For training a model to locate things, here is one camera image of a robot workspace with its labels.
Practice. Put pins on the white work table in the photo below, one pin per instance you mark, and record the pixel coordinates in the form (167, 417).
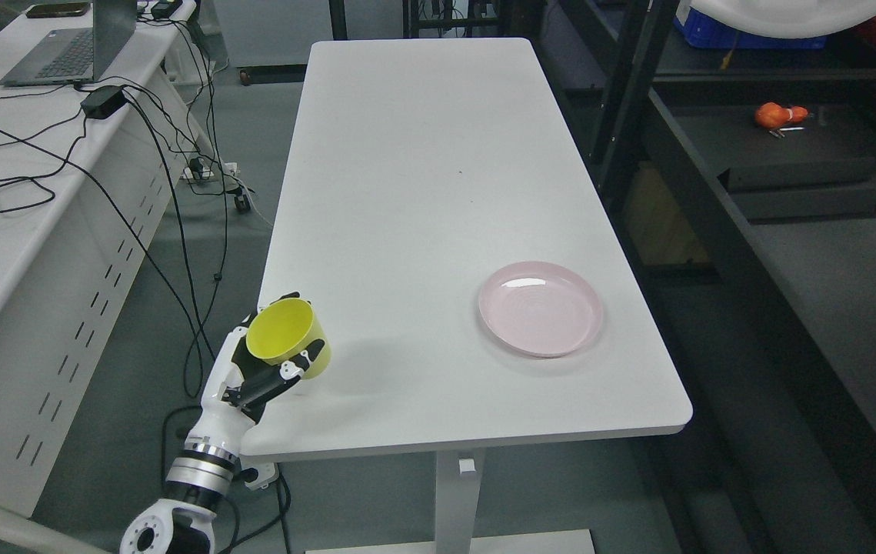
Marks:
(417, 169)

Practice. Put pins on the orange mesh bag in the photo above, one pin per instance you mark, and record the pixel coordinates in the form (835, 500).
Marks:
(772, 116)

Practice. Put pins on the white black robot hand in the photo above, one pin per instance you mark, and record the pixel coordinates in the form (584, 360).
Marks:
(237, 391)

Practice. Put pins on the black power adapter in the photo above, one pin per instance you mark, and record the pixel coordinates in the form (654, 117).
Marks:
(103, 102)

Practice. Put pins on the black smartphone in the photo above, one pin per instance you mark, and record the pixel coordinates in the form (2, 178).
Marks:
(57, 10)

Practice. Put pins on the grey laptop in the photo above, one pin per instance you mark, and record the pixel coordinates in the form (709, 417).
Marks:
(78, 55)

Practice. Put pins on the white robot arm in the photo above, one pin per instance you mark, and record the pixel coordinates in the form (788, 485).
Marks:
(182, 520)

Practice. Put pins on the black metal shelf rack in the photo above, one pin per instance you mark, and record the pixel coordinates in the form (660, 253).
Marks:
(757, 250)

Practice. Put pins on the pink plastic plate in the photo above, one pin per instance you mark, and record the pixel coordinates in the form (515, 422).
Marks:
(540, 308)

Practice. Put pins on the white side desk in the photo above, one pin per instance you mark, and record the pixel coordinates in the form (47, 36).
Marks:
(79, 203)

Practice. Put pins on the yellow plastic cup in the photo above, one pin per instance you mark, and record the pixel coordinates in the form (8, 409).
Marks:
(286, 328)

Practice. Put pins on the white power strip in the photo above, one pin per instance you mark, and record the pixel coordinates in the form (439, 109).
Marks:
(230, 171)

